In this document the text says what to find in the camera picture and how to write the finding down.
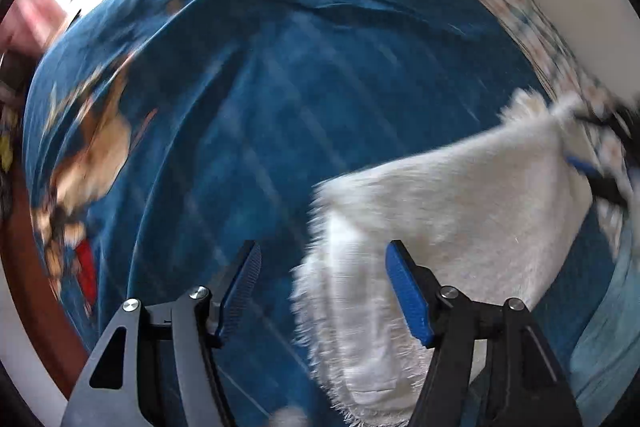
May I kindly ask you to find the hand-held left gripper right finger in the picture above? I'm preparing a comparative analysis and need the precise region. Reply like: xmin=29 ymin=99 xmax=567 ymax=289
xmin=386 ymin=240 xmax=583 ymax=427

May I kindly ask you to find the white tweed jacket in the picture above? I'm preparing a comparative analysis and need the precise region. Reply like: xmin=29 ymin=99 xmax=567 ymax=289
xmin=290 ymin=88 xmax=631 ymax=414

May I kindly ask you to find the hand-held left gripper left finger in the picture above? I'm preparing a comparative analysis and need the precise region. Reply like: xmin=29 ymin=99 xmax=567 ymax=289
xmin=60 ymin=241 xmax=262 ymax=427

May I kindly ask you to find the blue striped bed sheet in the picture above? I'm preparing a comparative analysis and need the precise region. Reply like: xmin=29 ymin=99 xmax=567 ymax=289
xmin=22 ymin=0 xmax=618 ymax=427

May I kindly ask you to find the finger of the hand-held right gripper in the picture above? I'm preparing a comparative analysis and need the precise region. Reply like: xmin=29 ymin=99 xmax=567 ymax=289
xmin=574 ymin=99 xmax=640 ymax=148
xmin=566 ymin=156 xmax=634 ymax=208

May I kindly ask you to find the plaid quilt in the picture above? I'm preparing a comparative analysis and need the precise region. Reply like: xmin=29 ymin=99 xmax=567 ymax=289
xmin=415 ymin=0 xmax=631 ymax=188

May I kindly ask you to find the light blue duvet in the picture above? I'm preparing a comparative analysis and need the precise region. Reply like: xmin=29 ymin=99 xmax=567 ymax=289
xmin=567 ymin=252 xmax=638 ymax=418

